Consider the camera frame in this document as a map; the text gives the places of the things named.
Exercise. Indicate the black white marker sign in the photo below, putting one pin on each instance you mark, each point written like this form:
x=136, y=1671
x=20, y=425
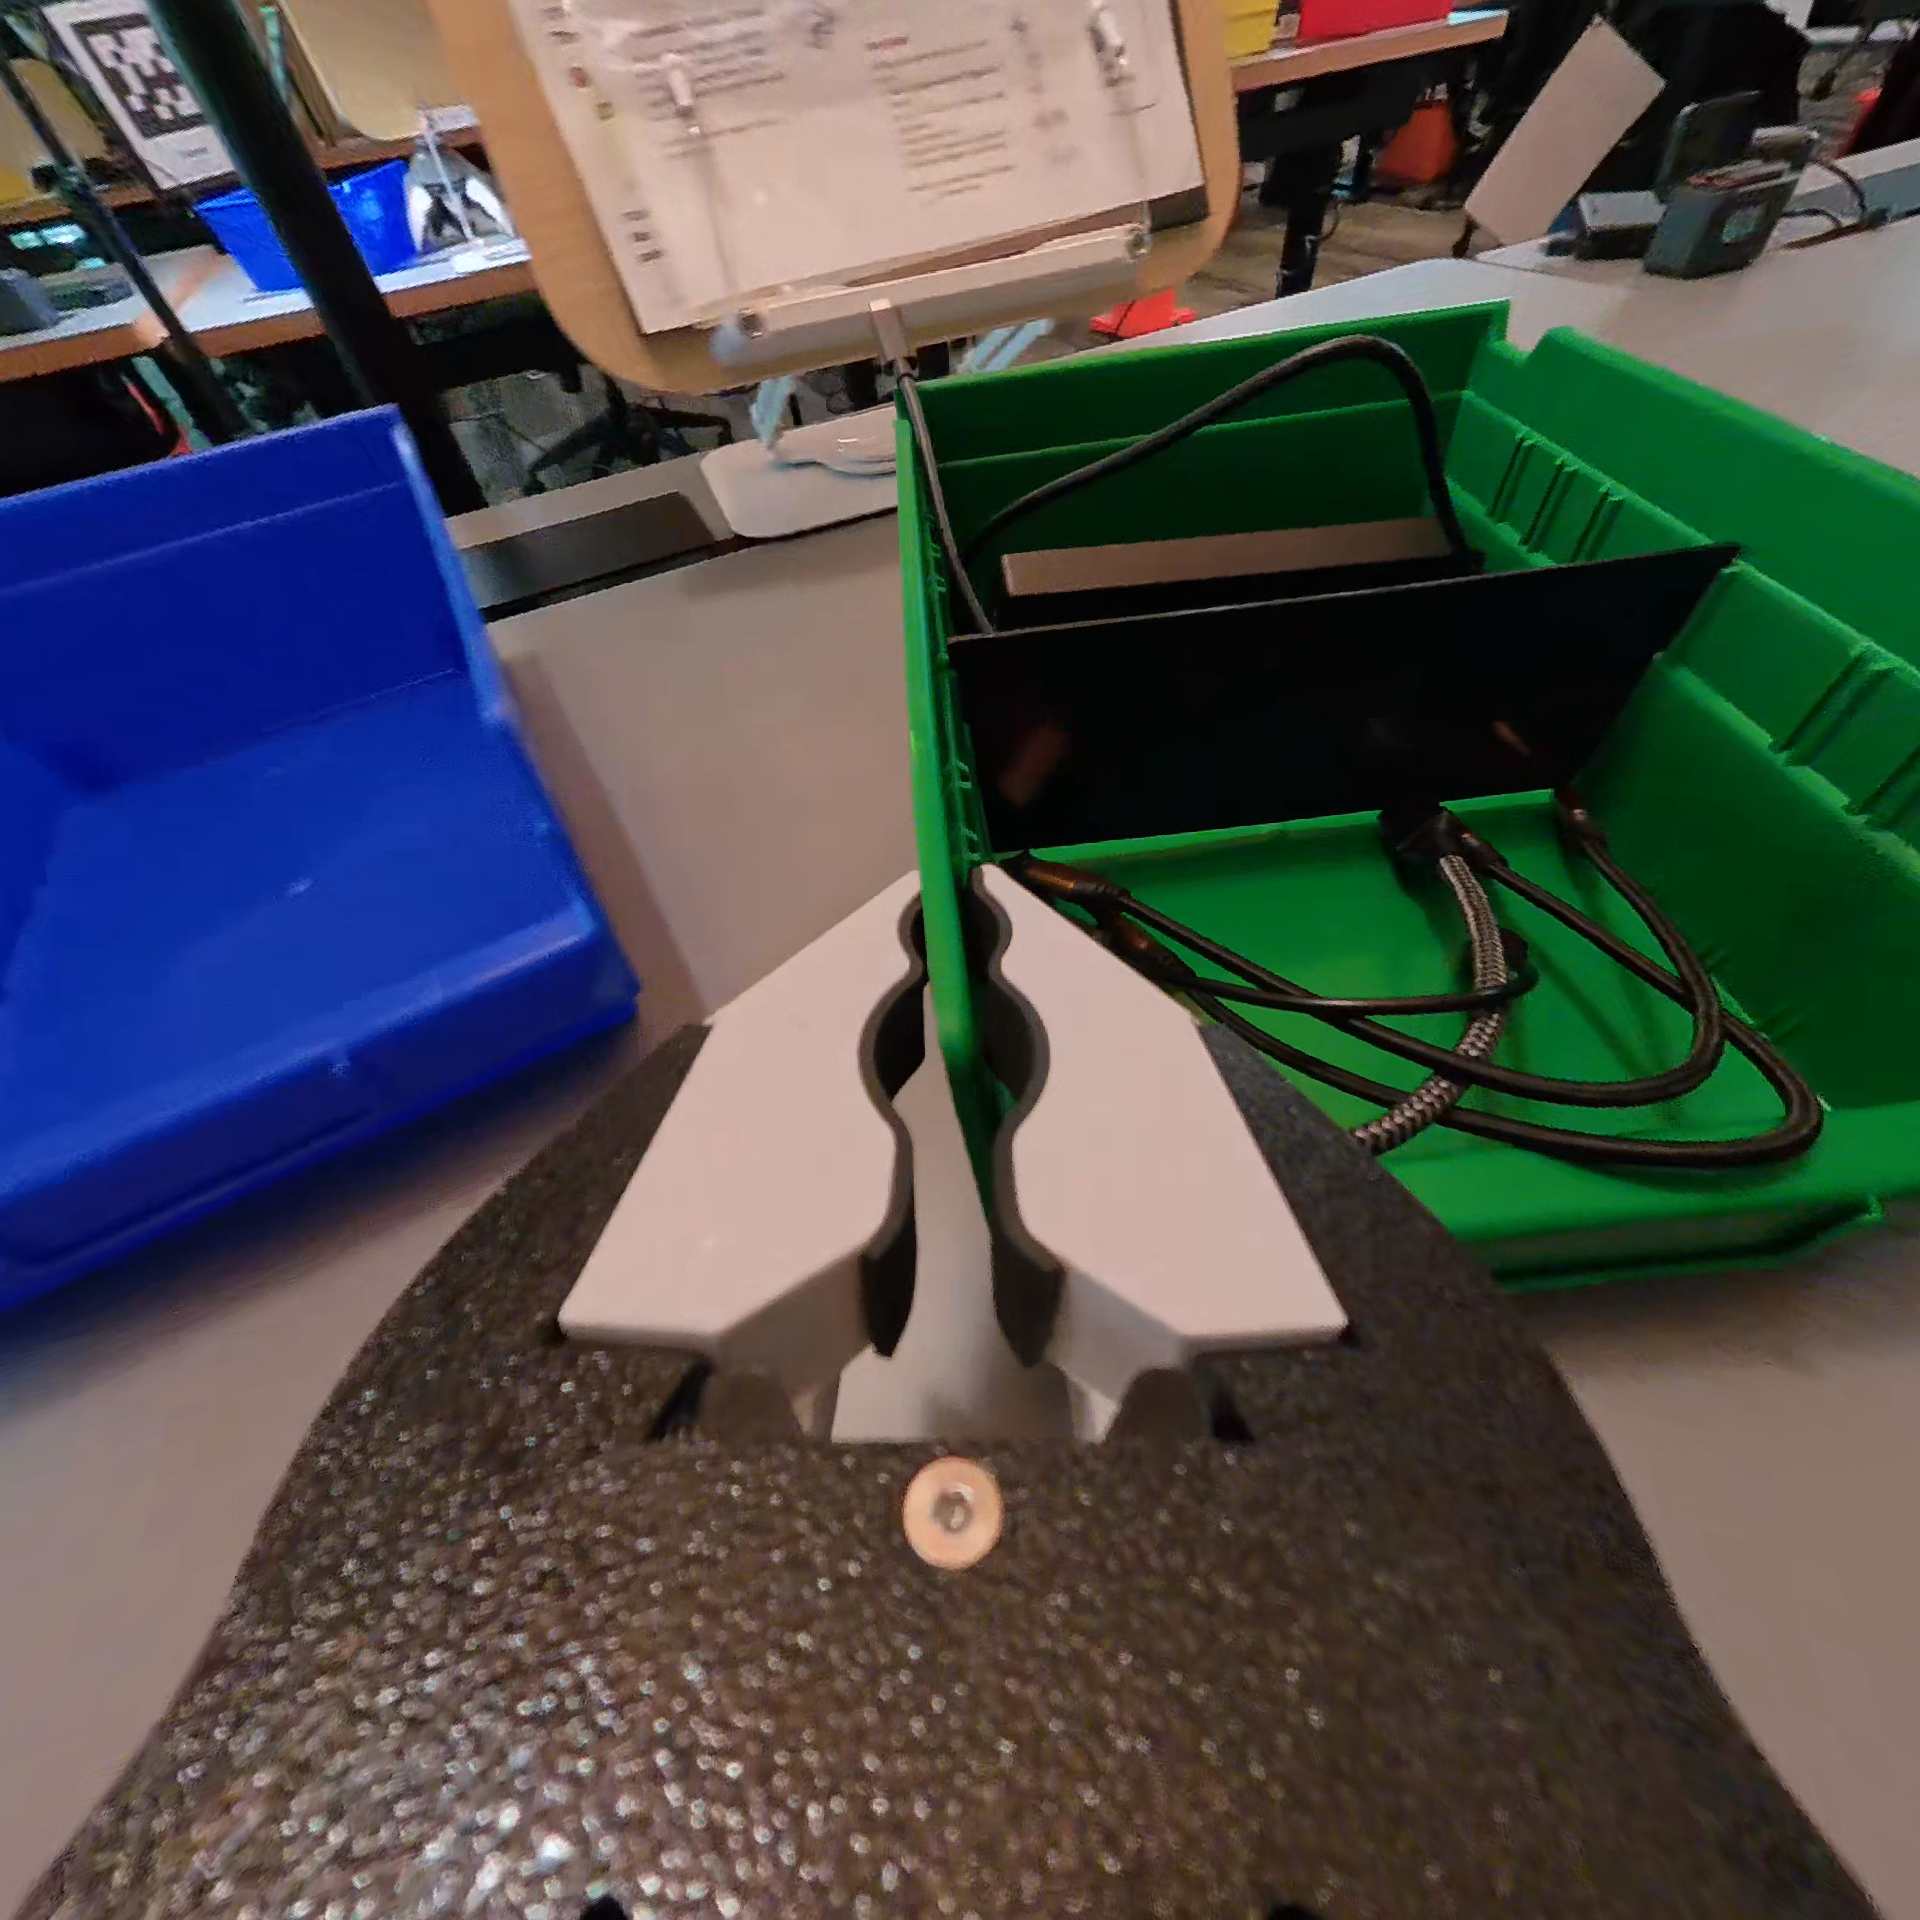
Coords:
x=128, y=69

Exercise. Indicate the large blue plastic bin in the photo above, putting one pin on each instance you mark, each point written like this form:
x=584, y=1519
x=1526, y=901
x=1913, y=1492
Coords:
x=270, y=931

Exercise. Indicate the small blue plastic bin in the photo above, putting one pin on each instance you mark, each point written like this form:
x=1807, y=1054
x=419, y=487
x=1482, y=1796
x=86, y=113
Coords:
x=240, y=225

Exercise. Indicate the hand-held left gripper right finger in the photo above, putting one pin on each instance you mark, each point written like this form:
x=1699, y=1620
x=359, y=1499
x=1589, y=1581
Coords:
x=1170, y=1201

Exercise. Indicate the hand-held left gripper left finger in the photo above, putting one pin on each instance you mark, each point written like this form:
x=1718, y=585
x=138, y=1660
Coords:
x=736, y=1185

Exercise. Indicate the black bin divider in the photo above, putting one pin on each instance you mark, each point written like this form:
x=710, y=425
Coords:
x=1275, y=707

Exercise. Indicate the grey electronic device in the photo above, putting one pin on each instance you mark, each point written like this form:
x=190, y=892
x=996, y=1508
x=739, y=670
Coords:
x=1718, y=225

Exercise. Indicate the green plastic bin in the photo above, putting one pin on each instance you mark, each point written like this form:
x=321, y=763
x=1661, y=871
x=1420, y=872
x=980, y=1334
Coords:
x=1275, y=931

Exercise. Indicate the orange cone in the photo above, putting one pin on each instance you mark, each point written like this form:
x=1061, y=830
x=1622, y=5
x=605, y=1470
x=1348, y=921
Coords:
x=1142, y=320

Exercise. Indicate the black pole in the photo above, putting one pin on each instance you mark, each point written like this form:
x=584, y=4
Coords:
x=348, y=255

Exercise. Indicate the wooden document stand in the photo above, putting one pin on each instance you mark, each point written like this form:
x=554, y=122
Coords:
x=496, y=149

